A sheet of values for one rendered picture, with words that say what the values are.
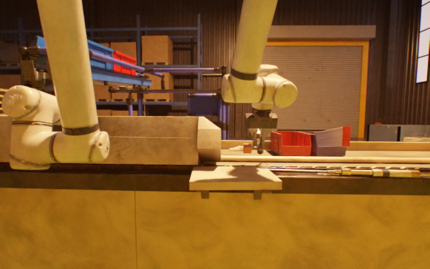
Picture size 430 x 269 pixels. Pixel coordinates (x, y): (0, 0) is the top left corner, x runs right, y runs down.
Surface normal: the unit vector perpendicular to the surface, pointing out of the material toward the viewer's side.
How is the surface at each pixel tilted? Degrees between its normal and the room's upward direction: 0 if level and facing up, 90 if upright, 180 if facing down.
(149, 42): 90
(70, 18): 101
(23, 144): 79
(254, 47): 123
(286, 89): 106
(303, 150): 95
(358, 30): 90
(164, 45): 90
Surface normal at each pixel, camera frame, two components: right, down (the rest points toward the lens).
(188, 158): -0.04, -0.09
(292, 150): -0.04, 0.16
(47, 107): 1.00, -0.02
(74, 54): 0.72, 0.26
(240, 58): -0.55, 0.44
